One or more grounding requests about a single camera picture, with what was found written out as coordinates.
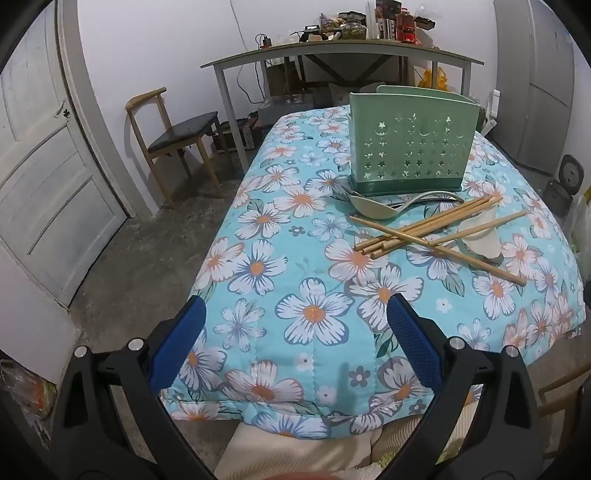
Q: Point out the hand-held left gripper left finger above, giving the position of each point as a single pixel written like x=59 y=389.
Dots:
x=180 y=341

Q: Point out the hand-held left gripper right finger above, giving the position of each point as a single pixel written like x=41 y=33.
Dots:
x=415 y=341

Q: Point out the pile of wooden chopsticks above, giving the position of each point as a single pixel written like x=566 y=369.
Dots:
x=418 y=227

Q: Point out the beige plastic spoon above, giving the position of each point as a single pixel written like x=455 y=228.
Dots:
x=369 y=207

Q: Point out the green perforated utensil holder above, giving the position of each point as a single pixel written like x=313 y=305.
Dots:
x=406 y=138

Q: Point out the blue floral blanket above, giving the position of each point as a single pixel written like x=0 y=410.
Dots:
x=300 y=277

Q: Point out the beige cloth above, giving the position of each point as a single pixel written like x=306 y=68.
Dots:
x=286 y=454

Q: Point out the clear plastic bag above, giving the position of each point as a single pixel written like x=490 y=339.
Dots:
x=27 y=392

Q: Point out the small dark pot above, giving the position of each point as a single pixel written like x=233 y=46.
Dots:
x=557 y=194

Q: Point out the white panel door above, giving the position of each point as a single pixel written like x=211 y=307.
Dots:
x=46 y=184

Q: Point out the wooden chair with black seat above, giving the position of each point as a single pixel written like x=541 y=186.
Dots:
x=184 y=131

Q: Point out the round black white appliance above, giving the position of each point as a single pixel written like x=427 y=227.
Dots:
x=572 y=170

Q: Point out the clear plastic bin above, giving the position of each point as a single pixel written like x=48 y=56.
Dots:
x=286 y=106

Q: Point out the grey refrigerator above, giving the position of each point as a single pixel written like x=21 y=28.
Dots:
x=545 y=115

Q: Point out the yellow plastic bag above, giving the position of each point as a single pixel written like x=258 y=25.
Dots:
x=434 y=78

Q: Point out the brown cardboard box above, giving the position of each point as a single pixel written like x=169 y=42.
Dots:
x=281 y=76

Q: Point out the wooden table with white legs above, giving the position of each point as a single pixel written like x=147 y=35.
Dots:
x=323 y=48

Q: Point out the striped tin canister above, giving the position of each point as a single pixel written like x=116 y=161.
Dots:
x=385 y=28

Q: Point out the glass jar of green contents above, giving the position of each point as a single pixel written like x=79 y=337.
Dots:
x=353 y=30

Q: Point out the tall red oil bottle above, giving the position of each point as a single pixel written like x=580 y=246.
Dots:
x=405 y=17

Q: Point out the black electronic device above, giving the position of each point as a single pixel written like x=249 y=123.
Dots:
x=314 y=33

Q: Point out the light wooden chair frame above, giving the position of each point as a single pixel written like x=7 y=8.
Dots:
x=554 y=397

